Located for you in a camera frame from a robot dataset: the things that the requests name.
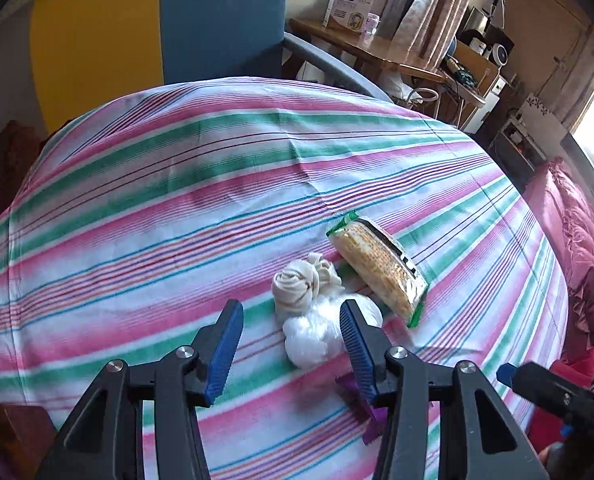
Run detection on white floral storage box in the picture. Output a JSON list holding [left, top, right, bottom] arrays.
[[519, 92, 570, 136]]

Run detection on purple cloth item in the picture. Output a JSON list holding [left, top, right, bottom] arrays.
[[334, 374, 435, 446]]

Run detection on pink green striped bed sheet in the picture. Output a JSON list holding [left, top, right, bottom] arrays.
[[0, 76, 570, 480]]

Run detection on pink quilt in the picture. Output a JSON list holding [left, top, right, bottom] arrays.
[[524, 157, 594, 361]]

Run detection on white ring light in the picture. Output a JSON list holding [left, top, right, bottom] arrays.
[[402, 87, 440, 111]]

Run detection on pink checked curtain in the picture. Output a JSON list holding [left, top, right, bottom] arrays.
[[392, 0, 482, 68]]

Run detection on cracker packet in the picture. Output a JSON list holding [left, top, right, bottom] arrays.
[[326, 211, 429, 329]]

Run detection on black speaker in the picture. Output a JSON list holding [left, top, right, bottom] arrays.
[[464, 7, 515, 68]]

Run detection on dark red pillow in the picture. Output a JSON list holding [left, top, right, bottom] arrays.
[[0, 120, 42, 221]]

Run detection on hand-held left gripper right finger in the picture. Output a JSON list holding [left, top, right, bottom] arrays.
[[339, 299, 550, 480]]

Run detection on white plastic bag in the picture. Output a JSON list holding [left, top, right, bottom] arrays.
[[283, 292, 384, 368]]

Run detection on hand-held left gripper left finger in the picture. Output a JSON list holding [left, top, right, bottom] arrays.
[[36, 299, 245, 480]]

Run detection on brown wooden box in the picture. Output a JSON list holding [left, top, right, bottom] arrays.
[[0, 402, 58, 480]]

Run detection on grey bed rail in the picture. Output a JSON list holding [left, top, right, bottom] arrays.
[[283, 31, 392, 103]]

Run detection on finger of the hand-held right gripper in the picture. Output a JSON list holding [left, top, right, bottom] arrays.
[[497, 362, 594, 431]]

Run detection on white cardboard box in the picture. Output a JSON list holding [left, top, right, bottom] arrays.
[[322, 0, 378, 31]]

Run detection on wooden desk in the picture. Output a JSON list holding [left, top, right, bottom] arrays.
[[289, 17, 485, 126]]

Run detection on beige rolled socks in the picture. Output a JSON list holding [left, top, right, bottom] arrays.
[[271, 253, 342, 323]]

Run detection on small clear bottle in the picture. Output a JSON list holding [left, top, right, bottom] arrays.
[[359, 12, 382, 46]]

